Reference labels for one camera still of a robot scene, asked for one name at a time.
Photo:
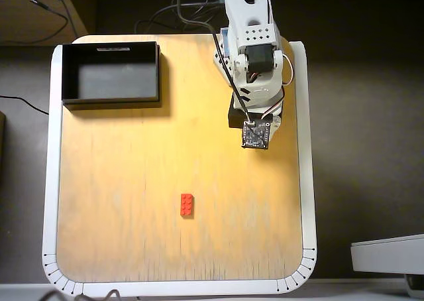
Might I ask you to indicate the red lego block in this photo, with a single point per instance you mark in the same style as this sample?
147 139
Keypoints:
187 205

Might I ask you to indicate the brown wooden desk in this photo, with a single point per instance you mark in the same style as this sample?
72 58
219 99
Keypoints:
20 22

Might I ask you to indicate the white table edge frame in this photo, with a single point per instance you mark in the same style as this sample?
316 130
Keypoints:
53 181

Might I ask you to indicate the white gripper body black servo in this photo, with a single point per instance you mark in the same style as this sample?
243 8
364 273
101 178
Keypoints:
236 119

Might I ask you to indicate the black rectangular bin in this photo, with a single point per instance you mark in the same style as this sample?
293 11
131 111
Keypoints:
112 82

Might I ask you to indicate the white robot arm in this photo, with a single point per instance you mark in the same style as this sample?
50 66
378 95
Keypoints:
251 16

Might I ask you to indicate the black wrist camera circuit board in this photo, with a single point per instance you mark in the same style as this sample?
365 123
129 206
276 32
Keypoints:
256 135

